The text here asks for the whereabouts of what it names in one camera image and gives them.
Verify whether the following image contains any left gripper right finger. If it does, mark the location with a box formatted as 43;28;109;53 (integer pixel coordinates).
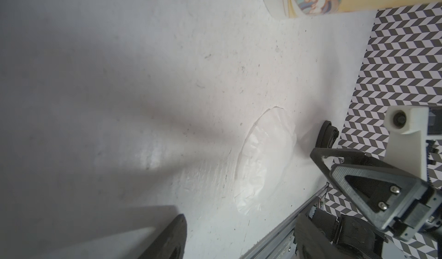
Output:
294;215;332;259

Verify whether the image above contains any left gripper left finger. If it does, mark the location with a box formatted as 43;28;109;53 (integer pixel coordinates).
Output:
138;214;188;259

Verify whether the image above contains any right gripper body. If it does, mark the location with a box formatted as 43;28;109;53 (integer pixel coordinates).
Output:
379;168;442;242

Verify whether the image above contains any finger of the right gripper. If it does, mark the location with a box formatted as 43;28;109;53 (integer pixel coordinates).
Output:
329;163;432;232
310;147;391;191

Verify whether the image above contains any black plastic cup lid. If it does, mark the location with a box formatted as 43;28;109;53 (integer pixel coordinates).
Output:
315;120;339;148

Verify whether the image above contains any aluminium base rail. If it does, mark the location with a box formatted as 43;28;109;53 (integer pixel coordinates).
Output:
241;183;329;259

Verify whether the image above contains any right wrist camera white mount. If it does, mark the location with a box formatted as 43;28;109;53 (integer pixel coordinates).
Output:
383;105;442;181

